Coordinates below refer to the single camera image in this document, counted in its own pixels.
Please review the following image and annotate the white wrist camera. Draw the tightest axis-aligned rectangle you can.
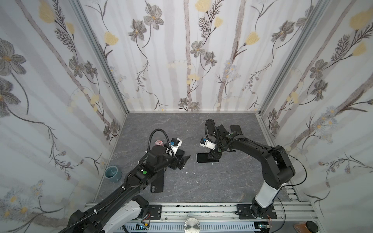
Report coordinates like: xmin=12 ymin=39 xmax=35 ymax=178
xmin=200 ymin=137 xmax=216 ymax=150
xmin=165 ymin=138 xmax=183 ymax=156

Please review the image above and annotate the teal ceramic cup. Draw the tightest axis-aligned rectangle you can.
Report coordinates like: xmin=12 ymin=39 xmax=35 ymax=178
xmin=104 ymin=166 xmax=122 ymax=183

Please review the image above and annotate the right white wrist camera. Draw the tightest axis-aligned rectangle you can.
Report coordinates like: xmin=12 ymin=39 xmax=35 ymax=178
xmin=200 ymin=137 xmax=216 ymax=150

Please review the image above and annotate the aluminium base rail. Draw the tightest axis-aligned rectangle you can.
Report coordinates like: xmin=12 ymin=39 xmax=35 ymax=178
xmin=78 ymin=202 xmax=318 ymax=233

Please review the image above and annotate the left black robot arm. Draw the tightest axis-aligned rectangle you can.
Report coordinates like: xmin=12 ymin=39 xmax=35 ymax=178
xmin=62 ymin=137 xmax=190 ymax=233

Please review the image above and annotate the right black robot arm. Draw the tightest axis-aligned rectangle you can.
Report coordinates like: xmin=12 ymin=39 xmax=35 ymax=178
xmin=200 ymin=118 xmax=296 ymax=219

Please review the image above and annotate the light blue phone case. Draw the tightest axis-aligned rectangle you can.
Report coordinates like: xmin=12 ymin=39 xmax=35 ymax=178
xmin=196 ymin=152 xmax=220 ymax=164

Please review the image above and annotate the black phone case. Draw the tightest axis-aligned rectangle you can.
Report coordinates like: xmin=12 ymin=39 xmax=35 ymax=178
xmin=151 ymin=170 xmax=165 ymax=193
xmin=230 ymin=125 xmax=242 ymax=135

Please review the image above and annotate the brown box with black knob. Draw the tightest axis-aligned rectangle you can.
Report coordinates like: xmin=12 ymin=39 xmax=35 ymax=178
xmin=293 ymin=221 xmax=319 ymax=233

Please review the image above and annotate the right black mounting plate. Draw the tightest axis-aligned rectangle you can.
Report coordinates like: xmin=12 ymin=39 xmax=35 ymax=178
xmin=235 ymin=204 xmax=277 ymax=219

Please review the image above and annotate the black mounting plate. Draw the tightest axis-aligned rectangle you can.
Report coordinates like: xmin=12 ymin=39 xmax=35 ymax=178
xmin=145 ymin=204 xmax=162 ymax=220
xmin=235 ymin=204 xmax=277 ymax=219

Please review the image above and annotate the round silver knob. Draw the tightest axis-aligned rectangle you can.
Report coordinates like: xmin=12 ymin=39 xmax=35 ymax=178
xmin=184 ymin=217 xmax=201 ymax=233

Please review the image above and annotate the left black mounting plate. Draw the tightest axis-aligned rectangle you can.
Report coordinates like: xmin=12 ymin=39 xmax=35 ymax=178
xmin=145 ymin=204 xmax=162 ymax=220

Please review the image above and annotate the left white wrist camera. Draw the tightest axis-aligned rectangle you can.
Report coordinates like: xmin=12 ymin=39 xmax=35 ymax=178
xmin=165 ymin=138 xmax=183 ymax=156

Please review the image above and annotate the white slotted cable duct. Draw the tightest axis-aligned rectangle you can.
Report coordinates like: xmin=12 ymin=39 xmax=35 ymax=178
xmin=124 ymin=222 xmax=261 ymax=233

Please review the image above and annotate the small pink figurine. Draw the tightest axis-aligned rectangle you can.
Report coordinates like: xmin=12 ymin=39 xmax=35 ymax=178
xmin=155 ymin=140 xmax=164 ymax=146

